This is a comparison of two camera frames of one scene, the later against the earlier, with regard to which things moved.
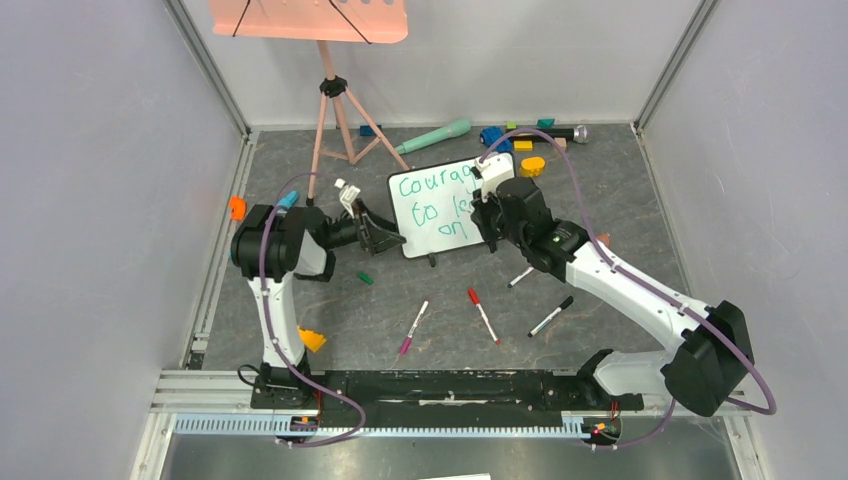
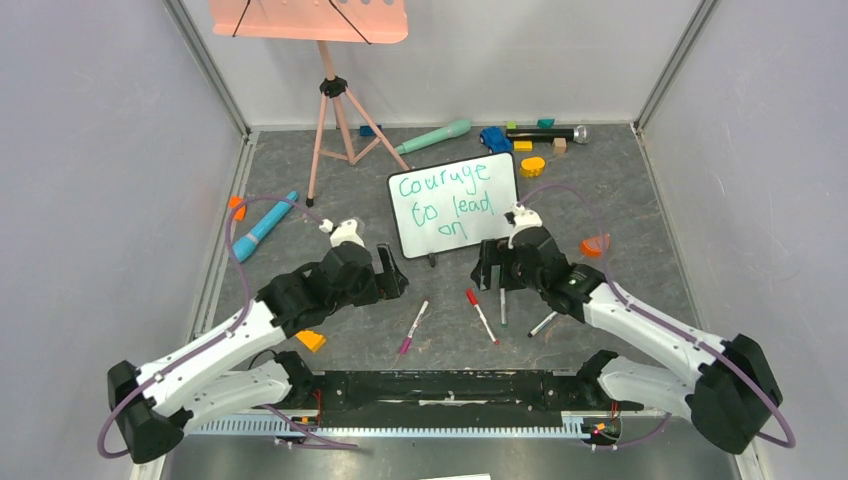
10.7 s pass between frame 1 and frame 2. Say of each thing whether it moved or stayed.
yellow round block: stayed
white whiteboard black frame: stayed
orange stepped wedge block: stayed
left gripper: moved
